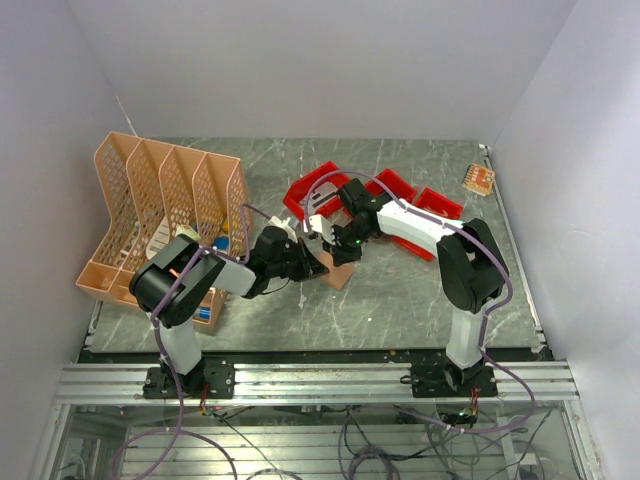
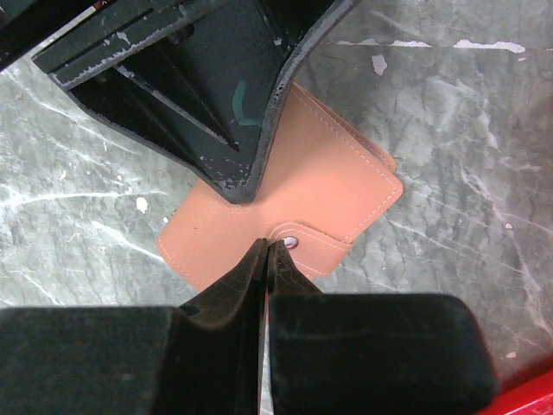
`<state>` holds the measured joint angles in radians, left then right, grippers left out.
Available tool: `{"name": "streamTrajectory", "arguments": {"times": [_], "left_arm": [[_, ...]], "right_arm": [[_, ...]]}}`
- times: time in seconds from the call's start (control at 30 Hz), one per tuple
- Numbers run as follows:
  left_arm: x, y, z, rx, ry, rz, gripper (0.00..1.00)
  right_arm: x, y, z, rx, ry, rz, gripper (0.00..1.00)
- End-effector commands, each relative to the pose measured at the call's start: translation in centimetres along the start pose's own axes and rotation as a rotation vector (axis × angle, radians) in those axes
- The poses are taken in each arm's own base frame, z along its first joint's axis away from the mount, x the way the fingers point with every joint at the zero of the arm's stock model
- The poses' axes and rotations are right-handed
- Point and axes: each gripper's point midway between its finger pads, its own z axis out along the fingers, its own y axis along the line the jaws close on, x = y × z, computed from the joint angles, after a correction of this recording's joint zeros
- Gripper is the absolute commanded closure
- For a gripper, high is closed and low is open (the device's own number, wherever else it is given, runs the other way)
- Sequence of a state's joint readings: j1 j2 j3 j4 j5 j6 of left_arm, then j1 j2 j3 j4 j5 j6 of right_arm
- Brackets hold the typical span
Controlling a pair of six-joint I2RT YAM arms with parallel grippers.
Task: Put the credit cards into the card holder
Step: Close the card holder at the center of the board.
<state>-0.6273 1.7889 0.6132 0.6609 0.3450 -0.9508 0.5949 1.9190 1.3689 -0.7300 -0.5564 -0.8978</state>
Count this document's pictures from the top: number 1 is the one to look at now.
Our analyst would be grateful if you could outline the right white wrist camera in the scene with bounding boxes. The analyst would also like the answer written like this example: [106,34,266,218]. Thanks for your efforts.
[303,214,335,245]

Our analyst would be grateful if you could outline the white credit card stack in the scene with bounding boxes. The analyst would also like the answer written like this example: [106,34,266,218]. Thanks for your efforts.
[299,182,341,217]

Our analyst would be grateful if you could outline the red bin pair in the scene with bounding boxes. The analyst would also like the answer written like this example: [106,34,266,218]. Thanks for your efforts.
[338,168,417,219]
[392,188,464,262]

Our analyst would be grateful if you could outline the blue capped bottle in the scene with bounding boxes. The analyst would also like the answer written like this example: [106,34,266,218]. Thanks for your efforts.
[194,306,211,323]

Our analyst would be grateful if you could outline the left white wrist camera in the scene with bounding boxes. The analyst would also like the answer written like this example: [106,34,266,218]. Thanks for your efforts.
[268,216,297,240]

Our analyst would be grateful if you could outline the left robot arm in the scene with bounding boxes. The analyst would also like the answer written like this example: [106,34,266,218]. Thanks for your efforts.
[129,225,329,399]

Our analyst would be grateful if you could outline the red bin front pair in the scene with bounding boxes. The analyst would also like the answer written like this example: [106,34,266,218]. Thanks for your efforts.
[338,168,417,219]

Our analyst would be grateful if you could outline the yellow blue toy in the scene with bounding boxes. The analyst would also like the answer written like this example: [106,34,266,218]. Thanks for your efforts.
[212,217,235,253]

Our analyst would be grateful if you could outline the aluminium rail frame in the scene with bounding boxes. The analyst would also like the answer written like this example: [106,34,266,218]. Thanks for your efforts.
[54,361,579,407]

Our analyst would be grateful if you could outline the white ruler card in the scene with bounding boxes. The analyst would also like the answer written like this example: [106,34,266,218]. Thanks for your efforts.
[145,217,171,259]

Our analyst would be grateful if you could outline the peach file organizer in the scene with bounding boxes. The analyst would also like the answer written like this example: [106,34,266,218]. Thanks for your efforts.
[76,132,252,307]

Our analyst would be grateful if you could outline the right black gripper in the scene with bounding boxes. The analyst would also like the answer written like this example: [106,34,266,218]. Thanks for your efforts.
[321,220,374,267]

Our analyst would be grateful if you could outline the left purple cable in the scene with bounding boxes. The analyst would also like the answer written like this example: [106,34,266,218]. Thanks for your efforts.
[109,202,274,480]

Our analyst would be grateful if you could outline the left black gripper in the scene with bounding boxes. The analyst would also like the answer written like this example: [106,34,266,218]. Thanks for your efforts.
[267,236,328,281]

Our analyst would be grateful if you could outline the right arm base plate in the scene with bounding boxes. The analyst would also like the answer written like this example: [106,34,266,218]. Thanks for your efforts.
[400,362,498,399]

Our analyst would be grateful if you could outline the green white carton box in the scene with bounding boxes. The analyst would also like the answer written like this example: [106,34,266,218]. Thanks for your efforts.
[175,225,201,242]

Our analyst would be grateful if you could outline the red bin with cards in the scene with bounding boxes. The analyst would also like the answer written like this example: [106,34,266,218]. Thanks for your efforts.
[283,161,350,221]

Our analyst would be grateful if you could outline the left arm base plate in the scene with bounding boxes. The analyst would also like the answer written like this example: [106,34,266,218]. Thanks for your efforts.
[142,358,236,400]

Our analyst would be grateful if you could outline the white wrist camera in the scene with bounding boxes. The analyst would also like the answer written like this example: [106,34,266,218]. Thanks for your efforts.
[303,214,335,245]
[268,216,297,240]

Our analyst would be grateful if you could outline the brown leather card holder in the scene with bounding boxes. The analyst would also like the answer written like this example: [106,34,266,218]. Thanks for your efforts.
[317,251,355,291]

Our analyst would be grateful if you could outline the loose floor cables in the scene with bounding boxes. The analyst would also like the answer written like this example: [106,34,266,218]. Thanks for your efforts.
[199,399,551,480]

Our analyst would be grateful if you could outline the orange spiral notepad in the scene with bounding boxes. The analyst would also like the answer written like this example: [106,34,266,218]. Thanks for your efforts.
[462,164,495,196]

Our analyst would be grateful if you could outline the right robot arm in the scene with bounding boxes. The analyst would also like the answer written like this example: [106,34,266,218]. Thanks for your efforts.
[309,179,513,396]

